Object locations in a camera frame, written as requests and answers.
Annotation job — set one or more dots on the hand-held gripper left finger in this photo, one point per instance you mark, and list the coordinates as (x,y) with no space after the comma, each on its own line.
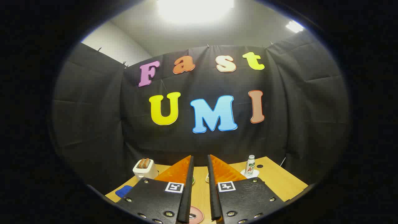
(188,186)

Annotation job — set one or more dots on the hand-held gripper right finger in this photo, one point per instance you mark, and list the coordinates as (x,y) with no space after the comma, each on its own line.
(212,186)

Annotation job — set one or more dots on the pink plate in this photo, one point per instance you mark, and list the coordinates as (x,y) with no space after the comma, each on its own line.
(199,217)

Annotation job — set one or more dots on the white bottle with green label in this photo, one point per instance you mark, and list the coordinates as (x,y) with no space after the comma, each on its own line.
(249,169)

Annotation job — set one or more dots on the white toaster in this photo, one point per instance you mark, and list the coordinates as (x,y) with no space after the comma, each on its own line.
(146,173)

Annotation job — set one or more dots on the white square coaster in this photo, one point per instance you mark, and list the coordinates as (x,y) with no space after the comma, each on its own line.
(256,173)

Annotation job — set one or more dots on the brown toast slice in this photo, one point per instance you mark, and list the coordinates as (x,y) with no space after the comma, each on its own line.
(146,163)
(141,163)

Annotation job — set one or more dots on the blue cloth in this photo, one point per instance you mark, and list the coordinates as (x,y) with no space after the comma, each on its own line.
(123,191)

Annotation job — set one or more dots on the large ceiling light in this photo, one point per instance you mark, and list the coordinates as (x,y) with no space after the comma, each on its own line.
(194,9)

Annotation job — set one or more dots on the small ceiling light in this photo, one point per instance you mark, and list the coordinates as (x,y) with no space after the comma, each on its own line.
(294,26)

